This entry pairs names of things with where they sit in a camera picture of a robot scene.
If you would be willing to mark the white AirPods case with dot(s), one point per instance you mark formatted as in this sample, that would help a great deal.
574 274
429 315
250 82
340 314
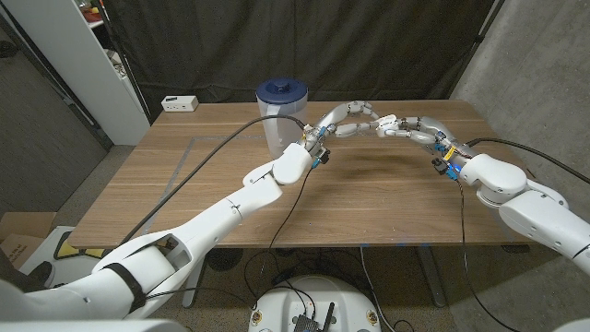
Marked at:
387 124

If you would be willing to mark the grey table leg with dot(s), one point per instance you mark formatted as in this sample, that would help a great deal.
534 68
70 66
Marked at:
431 276

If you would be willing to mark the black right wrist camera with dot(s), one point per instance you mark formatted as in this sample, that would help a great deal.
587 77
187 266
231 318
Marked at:
440 165

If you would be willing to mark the black torso antenna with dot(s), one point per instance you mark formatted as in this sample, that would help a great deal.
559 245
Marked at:
328 318

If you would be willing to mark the black backdrop stand pole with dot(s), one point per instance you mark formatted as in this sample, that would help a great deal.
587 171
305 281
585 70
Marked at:
119 46
479 40

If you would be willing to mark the plain cardboard box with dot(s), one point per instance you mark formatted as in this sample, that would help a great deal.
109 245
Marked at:
32 221

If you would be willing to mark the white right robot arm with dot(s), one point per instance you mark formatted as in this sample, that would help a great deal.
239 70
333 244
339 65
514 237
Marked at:
530 216

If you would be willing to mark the white table leg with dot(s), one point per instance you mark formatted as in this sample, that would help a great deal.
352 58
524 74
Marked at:
188 298

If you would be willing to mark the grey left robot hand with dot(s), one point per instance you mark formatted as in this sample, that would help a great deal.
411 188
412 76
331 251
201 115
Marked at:
334 114

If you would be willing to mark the white robot torso base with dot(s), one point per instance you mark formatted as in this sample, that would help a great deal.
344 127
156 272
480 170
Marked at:
286 304

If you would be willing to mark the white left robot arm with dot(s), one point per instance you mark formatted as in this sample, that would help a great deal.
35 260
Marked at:
212 216

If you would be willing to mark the white yellow black floor base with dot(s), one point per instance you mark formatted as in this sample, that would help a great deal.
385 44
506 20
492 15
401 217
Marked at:
43 249

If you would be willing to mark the red shelf item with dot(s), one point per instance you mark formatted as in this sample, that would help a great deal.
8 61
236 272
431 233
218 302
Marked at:
92 16

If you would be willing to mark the black round floor fan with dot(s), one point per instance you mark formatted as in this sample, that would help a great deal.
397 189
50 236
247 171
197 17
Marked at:
226 259

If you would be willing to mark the printed cardboard box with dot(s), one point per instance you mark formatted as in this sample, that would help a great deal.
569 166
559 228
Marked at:
16 249

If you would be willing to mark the white shelf cabinet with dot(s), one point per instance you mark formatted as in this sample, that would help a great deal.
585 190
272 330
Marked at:
83 60

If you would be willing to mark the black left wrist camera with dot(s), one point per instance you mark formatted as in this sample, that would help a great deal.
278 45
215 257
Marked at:
322 157

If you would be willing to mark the frosted pitcher with blue lid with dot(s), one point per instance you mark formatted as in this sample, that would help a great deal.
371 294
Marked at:
281 129

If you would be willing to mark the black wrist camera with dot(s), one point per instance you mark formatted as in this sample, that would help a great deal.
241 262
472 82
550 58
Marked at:
322 157
440 165

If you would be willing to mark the white power strip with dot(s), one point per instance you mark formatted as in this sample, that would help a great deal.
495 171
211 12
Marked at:
180 103

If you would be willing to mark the black backdrop curtain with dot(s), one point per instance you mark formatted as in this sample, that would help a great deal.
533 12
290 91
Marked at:
369 46

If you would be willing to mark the black torso computer module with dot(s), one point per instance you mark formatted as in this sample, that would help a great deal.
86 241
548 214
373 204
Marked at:
306 325

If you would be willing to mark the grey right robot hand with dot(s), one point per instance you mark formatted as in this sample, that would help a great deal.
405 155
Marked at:
426 123

